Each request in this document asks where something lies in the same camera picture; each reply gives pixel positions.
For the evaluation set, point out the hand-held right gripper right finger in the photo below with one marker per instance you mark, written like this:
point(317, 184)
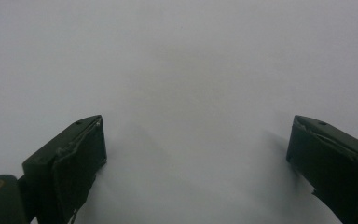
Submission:
point(335, 161)

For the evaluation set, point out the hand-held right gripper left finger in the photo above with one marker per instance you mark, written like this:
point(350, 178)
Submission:
point(74, 168)

